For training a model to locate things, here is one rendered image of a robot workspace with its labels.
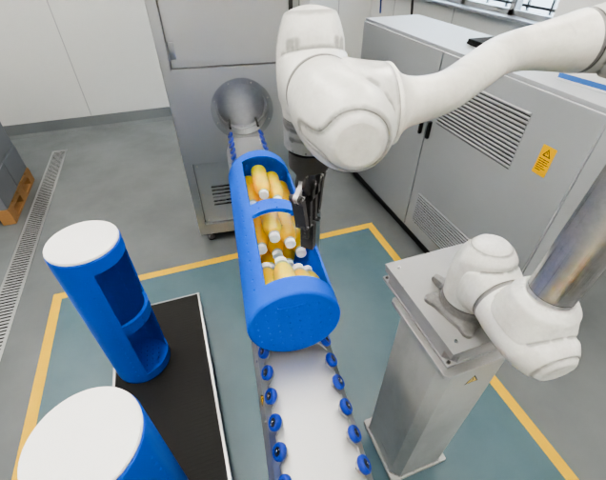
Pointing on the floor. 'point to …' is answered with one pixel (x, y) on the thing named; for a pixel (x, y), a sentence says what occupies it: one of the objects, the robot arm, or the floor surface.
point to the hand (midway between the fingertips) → (308, 234)
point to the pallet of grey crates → (2, 170)
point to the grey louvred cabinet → (489, 148)
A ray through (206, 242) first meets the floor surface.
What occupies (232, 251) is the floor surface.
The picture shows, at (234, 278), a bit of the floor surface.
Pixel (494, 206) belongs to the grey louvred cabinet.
